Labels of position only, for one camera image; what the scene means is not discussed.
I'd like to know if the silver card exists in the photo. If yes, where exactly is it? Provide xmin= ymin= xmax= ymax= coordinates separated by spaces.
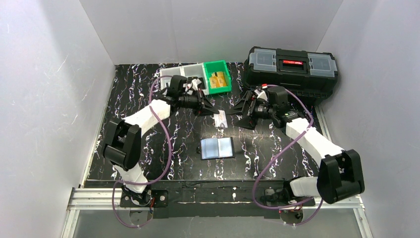
xmin=213 ymin=110 xmax=228 ymax=128

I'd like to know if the tan credit card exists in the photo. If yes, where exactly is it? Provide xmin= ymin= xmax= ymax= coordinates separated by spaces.
xmin=209 ymin=72 xmax=219 ymax=89

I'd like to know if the gold card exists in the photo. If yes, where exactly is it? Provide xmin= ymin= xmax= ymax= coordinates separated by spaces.
xmin=216 ymin=71 xmax=227 ymax=87

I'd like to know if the black card holder wallet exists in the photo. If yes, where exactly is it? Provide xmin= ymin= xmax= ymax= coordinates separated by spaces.
xmin=197 ymin=137 xmax=235 ymax=160

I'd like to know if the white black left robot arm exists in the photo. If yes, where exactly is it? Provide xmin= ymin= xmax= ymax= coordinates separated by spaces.
xmin=102 ymin=75 xmax=219 ymax=194

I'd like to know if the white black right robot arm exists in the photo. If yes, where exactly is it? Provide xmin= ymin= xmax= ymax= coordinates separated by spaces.
xmin=226 ymin=84 xmax=365 ymax=209

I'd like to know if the white left plastic bin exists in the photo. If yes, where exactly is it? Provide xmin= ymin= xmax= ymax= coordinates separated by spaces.
xmin=160 ymin=66 xmax=187 ymax=99

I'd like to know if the white plastic bin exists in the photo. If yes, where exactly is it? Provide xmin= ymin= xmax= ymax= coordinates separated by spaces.
xmin=181 ymin=63 xmax=209 ymax=96
xmin=160 ymin=66 xmax=187 ymax=99

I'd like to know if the green plastic bin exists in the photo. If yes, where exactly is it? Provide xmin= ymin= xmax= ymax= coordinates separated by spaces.
xmin=203 ymin=60 xmax=232 ymax=95

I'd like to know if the white middle plastic bin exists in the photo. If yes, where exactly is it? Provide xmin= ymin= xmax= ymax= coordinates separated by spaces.
xmin=181 ymin=63 xmax=209 ymax=96

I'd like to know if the black marbled table mat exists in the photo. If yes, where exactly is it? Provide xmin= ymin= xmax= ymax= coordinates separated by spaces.
xmin=85 ymin=63 xmax=318 ymax=187

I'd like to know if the black plastic toolbox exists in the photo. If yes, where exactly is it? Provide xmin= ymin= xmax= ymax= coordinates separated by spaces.
xmin=242 ymin=47 xmax=338 ymax=106

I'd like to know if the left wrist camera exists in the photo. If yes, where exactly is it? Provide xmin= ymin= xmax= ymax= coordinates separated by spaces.
xmin=186 ymin=76 xmax=206 ymax=94

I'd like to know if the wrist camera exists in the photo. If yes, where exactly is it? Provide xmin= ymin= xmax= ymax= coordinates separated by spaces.
xmin=254 ymin=84 xmax=268 ymax=102
xmin=186 ymin=76 xmax=206 ymax=94

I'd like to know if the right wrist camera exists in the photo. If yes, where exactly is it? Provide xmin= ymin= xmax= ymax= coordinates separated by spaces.
xmin=254 ymin=84 xmax=268 ymax=102

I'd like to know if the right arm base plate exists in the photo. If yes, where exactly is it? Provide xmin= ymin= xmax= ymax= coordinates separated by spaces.
xmin=259 ymin=188 xmax=307 ymax=207

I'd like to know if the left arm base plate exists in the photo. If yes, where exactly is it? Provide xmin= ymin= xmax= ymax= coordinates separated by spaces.
xmin=119 ymin=189 xmax=169 ymax=208

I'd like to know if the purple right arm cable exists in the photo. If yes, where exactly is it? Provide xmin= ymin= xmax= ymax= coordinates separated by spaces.
xmin=252 ymin=84 xmax=324 ymax=226

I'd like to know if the aluminium frame rail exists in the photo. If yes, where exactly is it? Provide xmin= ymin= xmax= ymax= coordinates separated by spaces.
xmin=61 ymin=183 xmax=372 ymax=238

